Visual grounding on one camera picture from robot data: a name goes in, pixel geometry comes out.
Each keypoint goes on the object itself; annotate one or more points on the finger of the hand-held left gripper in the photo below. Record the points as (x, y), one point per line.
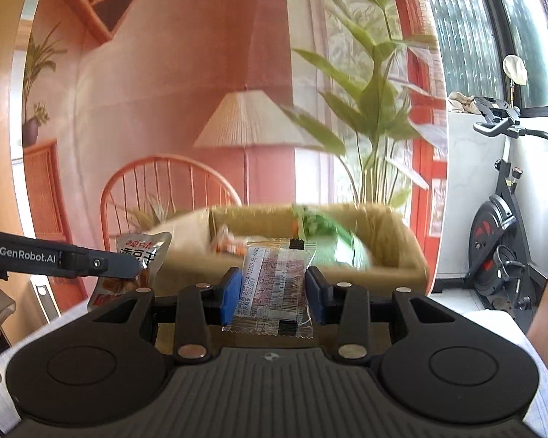
(109, 264)

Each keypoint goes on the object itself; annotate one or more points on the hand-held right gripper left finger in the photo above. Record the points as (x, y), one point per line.
(230, 296)

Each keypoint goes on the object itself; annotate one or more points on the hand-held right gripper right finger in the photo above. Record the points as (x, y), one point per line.
(315, 299)

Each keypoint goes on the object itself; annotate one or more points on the silver red snack packet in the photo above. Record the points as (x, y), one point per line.
(141, 246)

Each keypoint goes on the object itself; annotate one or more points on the clear barcode snack packet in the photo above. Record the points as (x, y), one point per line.
(274, 283)

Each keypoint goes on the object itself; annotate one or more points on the green snack packet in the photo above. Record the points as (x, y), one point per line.
(333, 232)

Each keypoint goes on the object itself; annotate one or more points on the checkered tablecloth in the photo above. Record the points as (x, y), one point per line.
(497, 337)

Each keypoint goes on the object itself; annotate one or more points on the black exercise bike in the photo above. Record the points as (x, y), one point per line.
(497, 219)

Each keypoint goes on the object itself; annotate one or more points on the beige cloth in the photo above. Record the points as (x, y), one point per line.
(461, 101)

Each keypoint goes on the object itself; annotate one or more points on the white bag on stick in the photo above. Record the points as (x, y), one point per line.
(516, 68)

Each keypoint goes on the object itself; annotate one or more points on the black framed window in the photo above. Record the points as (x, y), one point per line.
(484, 32)

